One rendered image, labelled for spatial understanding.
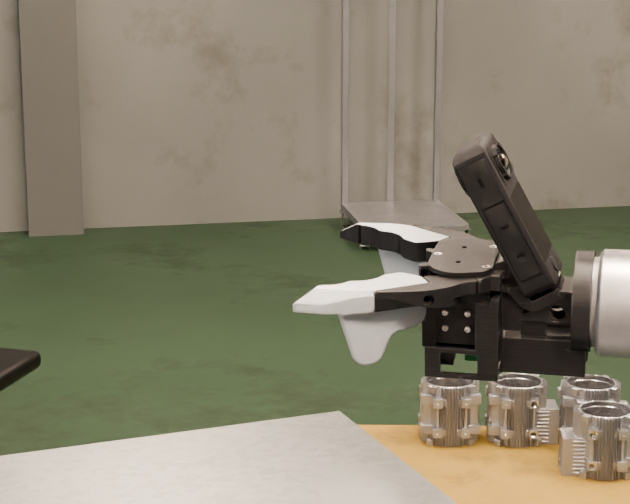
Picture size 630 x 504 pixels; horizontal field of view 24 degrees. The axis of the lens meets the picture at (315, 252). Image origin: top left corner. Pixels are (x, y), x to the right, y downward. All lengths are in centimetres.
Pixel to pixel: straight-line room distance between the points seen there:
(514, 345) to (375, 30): 741
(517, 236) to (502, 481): 324
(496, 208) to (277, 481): 81
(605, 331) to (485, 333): 8
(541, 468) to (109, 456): 263
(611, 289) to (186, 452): 93
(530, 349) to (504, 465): 331
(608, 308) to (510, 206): 9
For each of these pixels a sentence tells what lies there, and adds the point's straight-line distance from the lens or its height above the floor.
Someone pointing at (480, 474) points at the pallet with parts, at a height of 14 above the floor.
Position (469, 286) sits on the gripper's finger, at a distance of 100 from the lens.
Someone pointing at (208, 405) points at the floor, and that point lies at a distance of 526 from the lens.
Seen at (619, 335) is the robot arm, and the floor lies 142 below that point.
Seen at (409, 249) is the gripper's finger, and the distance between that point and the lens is 108.
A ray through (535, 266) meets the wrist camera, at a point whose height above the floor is 147.
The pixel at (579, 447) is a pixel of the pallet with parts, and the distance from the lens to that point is 427.
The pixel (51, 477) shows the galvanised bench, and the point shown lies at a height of 105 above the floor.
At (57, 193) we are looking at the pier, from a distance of 812.
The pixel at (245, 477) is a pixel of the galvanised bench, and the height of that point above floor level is 105.
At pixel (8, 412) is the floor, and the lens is 529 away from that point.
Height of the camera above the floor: 170
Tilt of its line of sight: 13 degrees down
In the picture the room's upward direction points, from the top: straight up
